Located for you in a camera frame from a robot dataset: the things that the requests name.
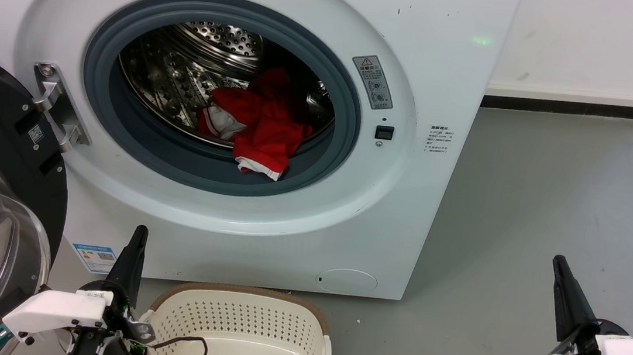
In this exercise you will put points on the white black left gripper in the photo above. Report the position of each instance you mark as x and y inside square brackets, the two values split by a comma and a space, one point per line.
[58, 310]

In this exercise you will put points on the red and white garment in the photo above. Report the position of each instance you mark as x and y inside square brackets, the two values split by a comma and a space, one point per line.
[269, 125]

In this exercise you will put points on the cream perforated laundry basket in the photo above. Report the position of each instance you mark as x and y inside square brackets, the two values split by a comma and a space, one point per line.
[254, 324]

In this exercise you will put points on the metal washing machine door hinge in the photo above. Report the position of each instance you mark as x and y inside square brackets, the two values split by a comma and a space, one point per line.
[59, 109]

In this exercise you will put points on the stainless steel washing machine drum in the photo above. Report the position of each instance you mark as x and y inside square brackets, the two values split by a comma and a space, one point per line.
[186, 70]

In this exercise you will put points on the blue energy label sticker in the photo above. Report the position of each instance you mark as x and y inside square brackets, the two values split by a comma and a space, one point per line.
[95, 259]

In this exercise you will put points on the grey rubber door gasket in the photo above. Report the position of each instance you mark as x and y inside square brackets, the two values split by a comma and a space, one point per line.
[137, 147]

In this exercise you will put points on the QR code sticker on door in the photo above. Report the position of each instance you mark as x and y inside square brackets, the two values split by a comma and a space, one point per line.
[36, 134]

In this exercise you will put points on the white front-load washing machine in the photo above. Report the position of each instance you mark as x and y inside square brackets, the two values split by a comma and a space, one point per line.
[407, 210]

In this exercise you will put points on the small printed text label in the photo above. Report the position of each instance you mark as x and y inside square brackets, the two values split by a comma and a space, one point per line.
[440, 140]

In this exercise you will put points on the round white filter cover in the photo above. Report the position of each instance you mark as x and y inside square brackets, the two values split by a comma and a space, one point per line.
[347, 281]

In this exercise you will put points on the black door latch socket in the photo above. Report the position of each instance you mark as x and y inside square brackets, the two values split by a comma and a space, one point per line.
[384, 132]

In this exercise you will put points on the grey warning sticker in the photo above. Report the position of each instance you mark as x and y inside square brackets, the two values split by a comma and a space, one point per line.
[372, 81]

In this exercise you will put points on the black wall baseboard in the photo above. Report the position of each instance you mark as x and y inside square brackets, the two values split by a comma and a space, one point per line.
[571, 108]

